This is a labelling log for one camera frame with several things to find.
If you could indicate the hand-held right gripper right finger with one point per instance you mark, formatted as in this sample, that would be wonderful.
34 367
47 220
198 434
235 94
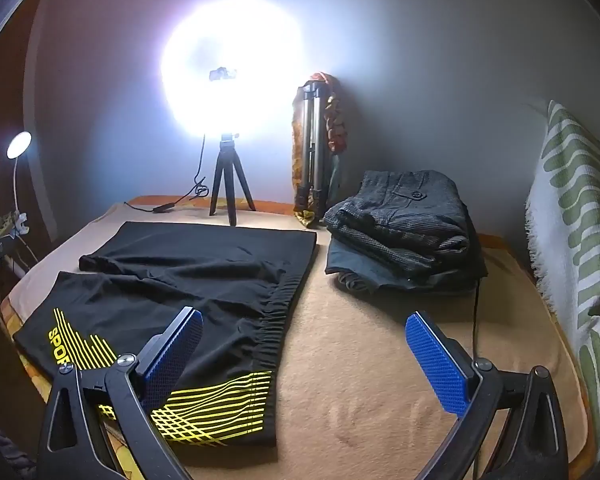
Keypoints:
439 365

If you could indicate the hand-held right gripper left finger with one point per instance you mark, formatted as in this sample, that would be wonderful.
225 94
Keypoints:
175 355

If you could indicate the black yellow-striped pants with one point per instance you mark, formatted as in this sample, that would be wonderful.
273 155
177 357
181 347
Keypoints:
205 270

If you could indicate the dark folded pants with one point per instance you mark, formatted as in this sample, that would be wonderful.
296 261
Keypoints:
360 266

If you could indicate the grey checked folded pants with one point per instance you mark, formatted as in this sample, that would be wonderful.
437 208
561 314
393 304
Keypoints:
404 220

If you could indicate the beige blanket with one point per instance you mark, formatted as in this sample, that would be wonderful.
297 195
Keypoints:
369 360

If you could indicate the orange patterned bedsheet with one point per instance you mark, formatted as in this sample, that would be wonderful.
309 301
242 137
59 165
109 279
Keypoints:
275 206

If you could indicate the black tripod legs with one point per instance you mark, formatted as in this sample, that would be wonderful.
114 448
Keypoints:
223 160

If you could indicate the folded silver tripod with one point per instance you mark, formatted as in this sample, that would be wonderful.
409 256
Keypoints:
310 135

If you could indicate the small white clip lamp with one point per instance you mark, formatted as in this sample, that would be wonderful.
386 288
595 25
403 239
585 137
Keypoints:
19 146

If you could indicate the orange patterned cloth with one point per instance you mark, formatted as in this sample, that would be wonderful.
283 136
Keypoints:
337 120

